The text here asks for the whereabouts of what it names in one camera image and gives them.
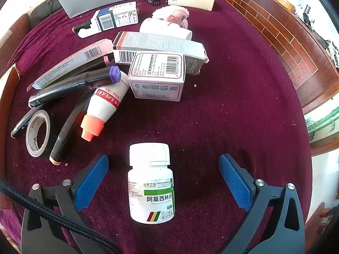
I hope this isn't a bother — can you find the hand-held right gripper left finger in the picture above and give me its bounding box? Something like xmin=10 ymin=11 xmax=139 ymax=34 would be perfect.
xmin=21 ymin=153 xmax=110 ymax=254

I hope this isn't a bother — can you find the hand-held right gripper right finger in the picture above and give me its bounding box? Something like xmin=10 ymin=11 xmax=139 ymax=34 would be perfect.
xmin=218 ymin=153 xmax=306 ymax=254

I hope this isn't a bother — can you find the black marker tan cap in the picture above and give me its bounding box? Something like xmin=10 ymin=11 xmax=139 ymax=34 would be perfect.
xmin=49 ymin=91 xmax=93 ymax=166

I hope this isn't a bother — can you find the white green label medicine bottle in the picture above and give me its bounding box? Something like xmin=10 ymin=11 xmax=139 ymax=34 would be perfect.
xmin=128 ymin=142 xmax=175 ymax=224

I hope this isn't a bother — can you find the black tape roll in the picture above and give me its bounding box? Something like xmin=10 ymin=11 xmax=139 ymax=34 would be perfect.
xmin=26 ymin=110 xmax=51 ymax=158

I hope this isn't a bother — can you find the white glue bottle orange cap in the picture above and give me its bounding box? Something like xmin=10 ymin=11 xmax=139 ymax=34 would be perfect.
xmin=80 ymin=71 xmax=130 ymax=141

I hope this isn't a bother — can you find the black marker yellow cap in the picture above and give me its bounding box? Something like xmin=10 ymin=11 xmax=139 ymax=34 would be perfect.
xmin=11 ymin=105 xmax=44 ymax=139

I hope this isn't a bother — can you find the black marker purple cap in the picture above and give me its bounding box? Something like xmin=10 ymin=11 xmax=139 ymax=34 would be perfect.
xmin=29 ymin=66 xmax=122 ymax=108

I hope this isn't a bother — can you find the white square medicine box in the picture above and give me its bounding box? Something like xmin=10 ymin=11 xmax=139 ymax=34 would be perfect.
xmin=127 ymin=51 xmax=186 ymax=102

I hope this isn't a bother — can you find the black marker pink cap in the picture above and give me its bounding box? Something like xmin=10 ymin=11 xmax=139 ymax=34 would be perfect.
xmin=53 ymin=54 xmax=112 ymax=81

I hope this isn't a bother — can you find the long white ointment box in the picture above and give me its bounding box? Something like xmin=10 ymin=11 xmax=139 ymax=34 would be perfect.
xmin=27 ymin=39 xmax=114 ymax=92

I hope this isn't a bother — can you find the gold rimmed white box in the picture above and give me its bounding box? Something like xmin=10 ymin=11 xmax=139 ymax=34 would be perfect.
xmin=0 ymin=63 xmax=22 ymax=180

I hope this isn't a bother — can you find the long grey box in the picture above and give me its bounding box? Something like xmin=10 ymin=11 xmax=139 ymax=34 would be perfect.
xmin=113 ymin=31 xmax=210 ymax=76

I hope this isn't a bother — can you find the white red label bottle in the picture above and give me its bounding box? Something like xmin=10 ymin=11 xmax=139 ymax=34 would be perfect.
xmin=139 ymin=18 xmax=193 ymax=41

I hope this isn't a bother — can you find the pink fluffy ball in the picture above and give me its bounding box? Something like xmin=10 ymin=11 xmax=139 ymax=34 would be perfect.
xmin=151 ymin=5 xmax=190 ymax=29

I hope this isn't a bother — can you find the maroon velvet cloth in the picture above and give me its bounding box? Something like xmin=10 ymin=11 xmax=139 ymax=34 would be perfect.
xmin=5 ymin=0 xmax=313 ymax=254

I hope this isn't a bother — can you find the bamboo painting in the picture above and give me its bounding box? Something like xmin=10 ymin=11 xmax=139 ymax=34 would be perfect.
xmin=304 ymin=106 xmax=339 ymax=149

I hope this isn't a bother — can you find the small blue white open box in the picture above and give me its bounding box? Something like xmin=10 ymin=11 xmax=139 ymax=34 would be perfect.
xmin=78 ymin=8 xmax=117 ymax=38

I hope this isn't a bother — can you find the brown sofa armrest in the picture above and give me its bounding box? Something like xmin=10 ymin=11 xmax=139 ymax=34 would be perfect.
xmin=0 ymin=13 xmax=29 ymax=66

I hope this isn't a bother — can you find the black seat cushion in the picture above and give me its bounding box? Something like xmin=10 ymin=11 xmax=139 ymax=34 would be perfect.
xmin=29 ymin=0 xmax=64 ymax=24

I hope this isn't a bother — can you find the black braided cable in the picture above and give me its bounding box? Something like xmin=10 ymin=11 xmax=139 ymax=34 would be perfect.
xmin=0 ymin=178 xmax=119 ymax=254

